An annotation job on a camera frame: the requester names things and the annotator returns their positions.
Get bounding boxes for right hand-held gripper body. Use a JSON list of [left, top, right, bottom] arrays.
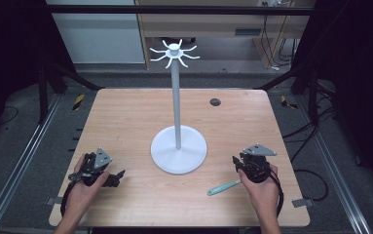
[[237, 143, 278, 183]]

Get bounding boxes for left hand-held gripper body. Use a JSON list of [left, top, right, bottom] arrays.
[[68, 146, 114, 188]]

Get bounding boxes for teal handled tool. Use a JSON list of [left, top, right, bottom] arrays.
[[206, 179, 242, 197]]

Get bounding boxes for white hook stand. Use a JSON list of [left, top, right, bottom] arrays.
[[149, 38, 208, 176]]

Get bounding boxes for person's right hand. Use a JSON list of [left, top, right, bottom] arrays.
[[238, 163, 280, 214]]

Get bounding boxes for person's left hand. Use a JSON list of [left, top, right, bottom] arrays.
[[62, 153, 111, 214]]

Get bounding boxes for yellow black tape strip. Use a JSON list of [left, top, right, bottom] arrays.
[[72, 94, 87, 111], [280, 95, 299, 110]]

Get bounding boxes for white cabinet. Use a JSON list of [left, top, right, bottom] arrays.
[[45, 0, 146, 64]]

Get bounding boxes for light wooden desk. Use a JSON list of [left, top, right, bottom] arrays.
[[134, 0, 317, 70]]

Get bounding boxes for white power strip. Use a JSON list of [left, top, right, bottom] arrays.
[[257, 0, 293, 8]]

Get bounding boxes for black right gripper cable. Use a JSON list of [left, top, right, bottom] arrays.
[[269, 169, 285, 218]]

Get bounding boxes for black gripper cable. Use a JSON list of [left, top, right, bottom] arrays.
[[269, 169, 285, 218], [59, 179, 79, 218]]

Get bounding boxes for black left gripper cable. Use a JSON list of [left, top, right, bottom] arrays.
[[59, 179, 79, 218]]

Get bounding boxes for grey table bracket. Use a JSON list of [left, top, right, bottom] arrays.
[[45, 195, 64, 207], [291, 197, 315, 209]]

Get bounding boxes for black floor cable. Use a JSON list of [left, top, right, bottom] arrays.
[[281, 105, 330, 203]]

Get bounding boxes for aluminium floor rail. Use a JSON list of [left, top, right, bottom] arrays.
[[0, 94, 62, 234], [294, 95, 373, 234]]

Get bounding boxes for black metal frame strut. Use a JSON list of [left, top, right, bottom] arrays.
[[37, 61, 106, 125], [254, 61, 320, 126]]

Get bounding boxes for thin dark floor cable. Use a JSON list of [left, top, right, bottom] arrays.
[[0, 104, 20, 127]]

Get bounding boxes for hanging black desk cables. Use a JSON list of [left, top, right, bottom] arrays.
[[259, 14, 298, 68]]

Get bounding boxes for black horizontal frame bar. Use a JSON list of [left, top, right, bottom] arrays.
[[45, 4, 316, 17]]

